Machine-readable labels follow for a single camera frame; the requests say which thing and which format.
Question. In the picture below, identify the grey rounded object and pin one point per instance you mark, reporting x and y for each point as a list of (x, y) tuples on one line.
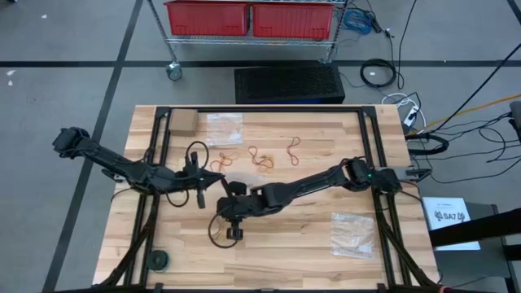
[(516, 118)]

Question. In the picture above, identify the red rubber band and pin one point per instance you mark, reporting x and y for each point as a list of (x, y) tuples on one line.
[(292, 149), (253, 151), (215, 163)]

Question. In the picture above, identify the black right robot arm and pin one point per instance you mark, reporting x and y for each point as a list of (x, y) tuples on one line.
[(309, 183)]

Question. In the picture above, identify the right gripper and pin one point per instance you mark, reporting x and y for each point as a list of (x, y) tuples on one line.
[(244, 201)]

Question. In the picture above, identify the white power strip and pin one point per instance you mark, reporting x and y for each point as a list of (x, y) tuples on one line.
[(411, 116)]

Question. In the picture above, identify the black bar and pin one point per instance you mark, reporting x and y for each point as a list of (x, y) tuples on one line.
[(480, 228)]

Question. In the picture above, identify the black tape roll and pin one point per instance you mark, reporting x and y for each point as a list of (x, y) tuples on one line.
[(158, 260)]

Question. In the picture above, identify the small brown cardboard box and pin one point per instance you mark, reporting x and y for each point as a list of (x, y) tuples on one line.
[(183, 122)]

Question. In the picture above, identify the red plastic bin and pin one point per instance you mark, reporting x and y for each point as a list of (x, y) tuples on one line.
[(207, 18), (293, 20)]

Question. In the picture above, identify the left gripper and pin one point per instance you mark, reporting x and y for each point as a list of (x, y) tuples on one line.
[(185, 181)]

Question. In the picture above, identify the white SA7 booklet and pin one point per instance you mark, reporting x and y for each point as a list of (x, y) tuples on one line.
[(449, 232)]

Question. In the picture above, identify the grey cart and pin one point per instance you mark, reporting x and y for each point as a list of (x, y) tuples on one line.
[(480, 268)]

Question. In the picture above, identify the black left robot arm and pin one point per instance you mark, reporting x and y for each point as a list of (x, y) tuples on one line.
[(122, 164)]

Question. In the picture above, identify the black aluminium table frame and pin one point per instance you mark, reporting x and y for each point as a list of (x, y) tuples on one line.
[(285, 109)]

